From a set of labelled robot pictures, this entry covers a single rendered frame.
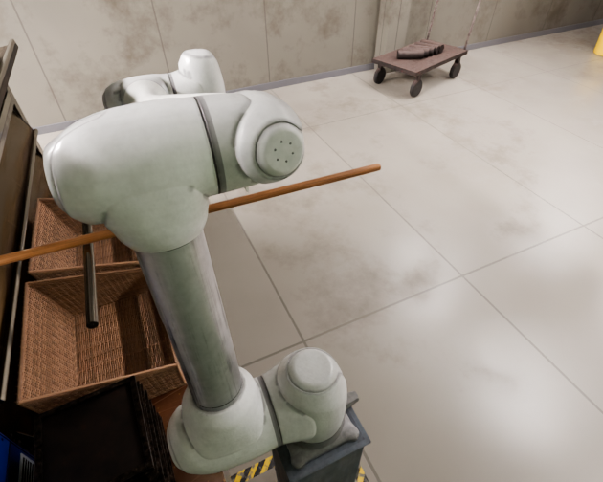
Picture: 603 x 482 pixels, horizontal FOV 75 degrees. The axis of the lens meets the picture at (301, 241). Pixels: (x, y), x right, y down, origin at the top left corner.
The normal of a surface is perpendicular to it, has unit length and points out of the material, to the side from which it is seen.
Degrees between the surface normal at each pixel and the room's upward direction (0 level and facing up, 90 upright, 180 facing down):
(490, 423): 0
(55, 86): 90
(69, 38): 90
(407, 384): 0
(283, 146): 76
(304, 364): 6
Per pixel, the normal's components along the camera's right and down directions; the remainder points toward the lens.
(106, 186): 0.26, 0.48
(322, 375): 0.03, -0.79
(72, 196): -0.07, 0.52
